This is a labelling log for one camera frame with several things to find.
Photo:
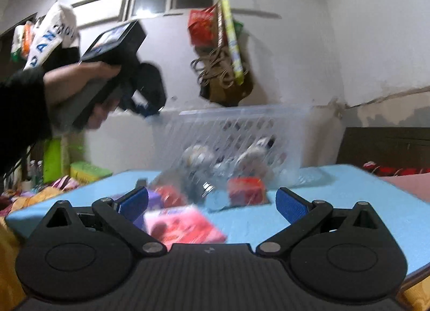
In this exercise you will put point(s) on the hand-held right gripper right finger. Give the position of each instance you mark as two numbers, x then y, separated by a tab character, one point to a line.
291	206

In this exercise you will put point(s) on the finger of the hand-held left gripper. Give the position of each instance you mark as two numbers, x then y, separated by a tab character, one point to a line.
146	111

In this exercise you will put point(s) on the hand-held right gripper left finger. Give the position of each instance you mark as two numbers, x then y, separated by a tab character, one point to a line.
135	201

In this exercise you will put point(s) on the purple packet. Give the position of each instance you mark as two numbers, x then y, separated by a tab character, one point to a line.
155	201

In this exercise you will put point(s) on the red box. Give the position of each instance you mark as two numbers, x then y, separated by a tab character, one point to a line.
247	191

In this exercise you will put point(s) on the pink box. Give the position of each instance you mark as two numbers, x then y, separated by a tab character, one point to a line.
186	227

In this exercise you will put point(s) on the beige plush toy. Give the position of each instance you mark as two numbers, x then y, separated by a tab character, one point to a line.
198	158

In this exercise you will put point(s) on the translucent plastic basket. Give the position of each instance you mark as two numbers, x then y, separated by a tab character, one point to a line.
235	126

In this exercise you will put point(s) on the person's left hand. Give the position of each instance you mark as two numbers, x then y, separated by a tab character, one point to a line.
74	77

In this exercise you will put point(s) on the red packet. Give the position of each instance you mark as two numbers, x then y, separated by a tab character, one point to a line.
173	196

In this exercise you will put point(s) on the green yellow box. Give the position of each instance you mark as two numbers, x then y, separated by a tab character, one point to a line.
89	171

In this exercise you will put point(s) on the white printed cloth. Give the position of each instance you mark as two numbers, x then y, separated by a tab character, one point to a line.
53	33

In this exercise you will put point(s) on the white plush toy black marks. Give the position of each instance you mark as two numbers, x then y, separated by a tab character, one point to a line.
255	156

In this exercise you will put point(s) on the light blue round lid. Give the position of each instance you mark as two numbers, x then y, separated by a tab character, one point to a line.
217	200

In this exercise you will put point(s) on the green carton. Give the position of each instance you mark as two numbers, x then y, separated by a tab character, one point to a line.
53	163

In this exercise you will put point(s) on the shelf packets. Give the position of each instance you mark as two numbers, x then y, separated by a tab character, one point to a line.
22	42

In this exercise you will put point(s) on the red hanging bag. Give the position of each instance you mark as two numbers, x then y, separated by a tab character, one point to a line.
201	27

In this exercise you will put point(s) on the dark wooden headboard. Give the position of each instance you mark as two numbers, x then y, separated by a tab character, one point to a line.
383	146

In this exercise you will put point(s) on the red patterned cloth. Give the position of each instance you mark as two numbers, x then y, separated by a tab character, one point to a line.
396	169

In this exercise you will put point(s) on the long yellow-green packet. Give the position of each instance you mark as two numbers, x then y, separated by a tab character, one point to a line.
232	38

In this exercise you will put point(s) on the pink bedsheet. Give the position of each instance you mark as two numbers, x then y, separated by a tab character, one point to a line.
410	186

